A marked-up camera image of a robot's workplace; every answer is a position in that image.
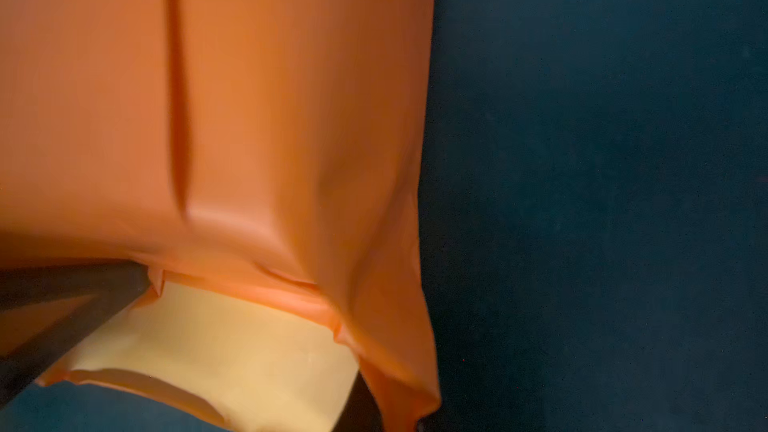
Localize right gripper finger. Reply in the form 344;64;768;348
332;374;383;432

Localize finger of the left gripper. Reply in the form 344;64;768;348
1;261;150;406

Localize green table mat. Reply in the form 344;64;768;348
0;0;768;432

